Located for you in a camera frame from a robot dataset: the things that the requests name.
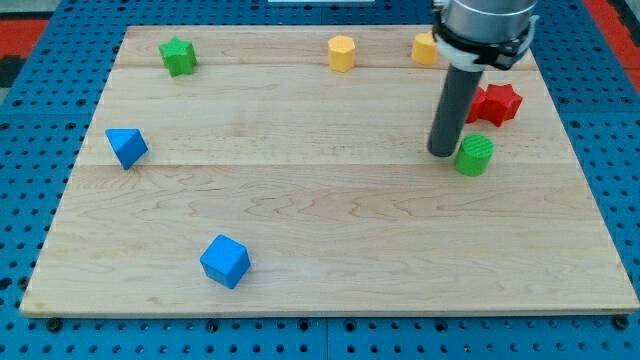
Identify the green cylinder block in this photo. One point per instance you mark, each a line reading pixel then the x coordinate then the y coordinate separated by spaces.
pixel 474 155

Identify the yellow block near arm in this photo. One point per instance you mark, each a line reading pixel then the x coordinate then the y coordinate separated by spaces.
pixel 424 49

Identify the green star block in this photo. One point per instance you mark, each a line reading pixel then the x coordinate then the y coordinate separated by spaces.
pixel 178 56

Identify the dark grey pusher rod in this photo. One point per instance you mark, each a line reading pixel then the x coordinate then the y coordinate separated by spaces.
pixel 454 105

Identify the yellow hexagon block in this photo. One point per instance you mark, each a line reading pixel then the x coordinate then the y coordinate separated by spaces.
pixel 341 53

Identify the blue triangle block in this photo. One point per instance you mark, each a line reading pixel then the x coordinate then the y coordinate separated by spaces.
pixel 128 145

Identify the blue cube block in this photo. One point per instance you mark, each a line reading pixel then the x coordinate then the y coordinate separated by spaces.
pixel 225 261

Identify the wooden board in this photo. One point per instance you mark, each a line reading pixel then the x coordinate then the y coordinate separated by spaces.
pixel 325 178

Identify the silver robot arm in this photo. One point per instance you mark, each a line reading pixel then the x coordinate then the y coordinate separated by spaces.
pixel 476 34

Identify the red block behind rod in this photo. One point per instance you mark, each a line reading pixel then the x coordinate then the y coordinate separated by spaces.
pixel 477 106

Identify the red star block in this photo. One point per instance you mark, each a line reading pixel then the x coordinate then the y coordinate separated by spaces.
pixel 501 104

